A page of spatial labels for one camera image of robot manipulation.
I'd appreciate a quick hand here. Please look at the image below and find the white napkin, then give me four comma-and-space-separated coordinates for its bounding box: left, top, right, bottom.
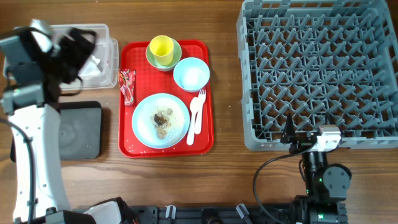
78, 55, 101, 77

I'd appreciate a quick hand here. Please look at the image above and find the red snack wrapper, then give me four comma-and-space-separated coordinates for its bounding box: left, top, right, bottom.
119, 68, 136, 106

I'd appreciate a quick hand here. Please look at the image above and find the light blue bowl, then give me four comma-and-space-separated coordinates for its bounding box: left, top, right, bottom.
173, 57, 210, 93

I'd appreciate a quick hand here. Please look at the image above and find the light blue plate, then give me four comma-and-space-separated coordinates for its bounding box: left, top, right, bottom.
132, 93, 190, 149

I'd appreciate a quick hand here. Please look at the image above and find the food scraps and rice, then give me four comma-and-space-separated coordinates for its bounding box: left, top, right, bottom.
149, 105, 185, 143

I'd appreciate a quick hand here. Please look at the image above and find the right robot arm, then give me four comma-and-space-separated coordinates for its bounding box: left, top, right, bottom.
280, 114, 352, 224

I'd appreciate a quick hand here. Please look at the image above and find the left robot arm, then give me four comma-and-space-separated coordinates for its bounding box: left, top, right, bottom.
1, 27, 124, 223

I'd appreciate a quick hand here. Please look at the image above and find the clear plastic waste bin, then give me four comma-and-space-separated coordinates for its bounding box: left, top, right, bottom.
2, 24, 119, 91

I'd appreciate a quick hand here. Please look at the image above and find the grey dishwasher rack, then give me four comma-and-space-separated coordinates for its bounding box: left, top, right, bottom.
236, 0, 397, 151

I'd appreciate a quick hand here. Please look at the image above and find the black rectangular tray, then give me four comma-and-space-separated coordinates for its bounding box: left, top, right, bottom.
7, 101, 102, 169

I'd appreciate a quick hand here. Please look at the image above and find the white plastic fork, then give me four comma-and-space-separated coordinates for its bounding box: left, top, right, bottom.
194, 88, 206, 134

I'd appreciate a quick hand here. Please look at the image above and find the white plastic spoon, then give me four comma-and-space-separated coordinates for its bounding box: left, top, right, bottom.
187, 97, 199, 146

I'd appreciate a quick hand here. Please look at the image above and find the yellow plastic cup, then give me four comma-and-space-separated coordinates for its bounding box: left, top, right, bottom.
149, 35, 174, 65

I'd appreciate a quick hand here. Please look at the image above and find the green small saucer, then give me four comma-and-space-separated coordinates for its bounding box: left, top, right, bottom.
146, 39, 182, 72

